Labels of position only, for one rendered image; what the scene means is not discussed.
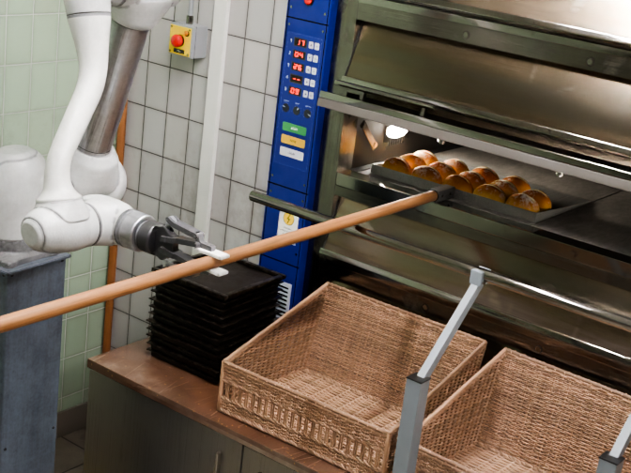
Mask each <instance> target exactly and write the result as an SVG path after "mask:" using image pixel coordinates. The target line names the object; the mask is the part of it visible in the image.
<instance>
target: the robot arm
mask: <svg viewBox="0 0 631 473"><path fill-rule="evenodd" d="M63 1H64V5H65V10H66V14H67V19H68V23H69V29H70V32H71V34H72V37H73V41H74V45H75V49H76V53H77V56H78V62H79V75H78V81H77V84H76V87H75V90H74V92H73V95H72V97H71V100H70V102H69V106H68V108H67V110H66V112H65V114H64V116H63V119H62V121H61V123H60V126H59V128H58V130H57V133H56V135H55V137H54V140H53V143H52V145H51V148H50V150H49V153H48V157H47V160H46V161H45V159H44V157H43V156H42V155H41V154H40V153H39V152H38V151H37V150H36V149H33V148H31V147H29V146H26V145H6V146H2V147H0V266H1V267H4V268H15V267H16V266H19V265H22V264H25V263H29V262H32V261H36V260H38V259H41V258H45V257H49V256H56V255H58V254H59V253H65V252H75V251H79V250H81V249H83V248H86V247H90V246H113V245H120V246H122V247H124V248H128V249H130V250H132V251H135V252H147V253H149V254H152V255H156V256H157V257H158V258H159V259H160V260H162V265H163V267H162V268H161V269H163V268H167V267H172V266H175V265H177V264H174V263H173V262H170V261H168V258H172V259H175V260H177V261H179V263H181V264H182V263H185V262H189V261H191V260H195V259H193V258H191V257H190V256H189V255H187V254H186V253H184V252H183V251H182V250H181V249H179V248H178V244H180V245H185V246H190V247H194V248H198V249H197V251H198V252H201V253H203V254H206V255H208V256H211V257H213V258H216V259H219V260H223V259H226V258H229V257H230V255H229V254H227V253H225V252H220V251H218V250H215V248H216V246H214V245H212V244H210V243H207V242H206V241H205V240H204V236H205V234H204V232H202V231H200V230H198V229H196V228H194V227H192V226H190V225H189V224H187V223H185V222H183V221H181V220H180V219H179V218H178V217H177V216H176V215H174V216H170V217H166V218H165V220H166V224H163V223H161V222H158V221H156V220H155V219H154V218H153V217H152V216H150V215H147V214H146V213H143V212H141V211H139V210H136V209H133V208H132V207H131V206H130V205H128V204H126V203H124V202H122V201H120V200H121V199H122V198H123V196H124V194H125V191H126V188H127V176H126V172H125V169H124V167H123V166H122V164H121V163H120V161H119V160H118V155H117V153H116V151H115V149H114V147H113V143H114V140H115V135H116V132H117V129H118V126H119V123H120V120H121V117H122V114H123V111H124V108H125V105H126V102H127V99H128V96H129V93H130V90H131V85H132V82H133V79H134V76H135V72H136V70H137V67H138V64H139V61H140V58H141V55H142V51H143V49H144V46H145V43H146V38H147V35H148V32H149V30H150V29H152V28H153V27H154V26H156V25H157V24H158V23H159V21H160V19H161V18H162V17H163V16H164V14H165V13H166V12H167V11H168V10H169V8H170V7H174V6H175V5H177V4H178V3H179V2H180V1H181V0H63ZM172 227H173V228H175V229H177V230H178V231H180V232H181V233H183V234H185V235H187V236H189V237H186V236H181V235H177V234H176V232H175V231H174V229H173V228H172Z"/></svg>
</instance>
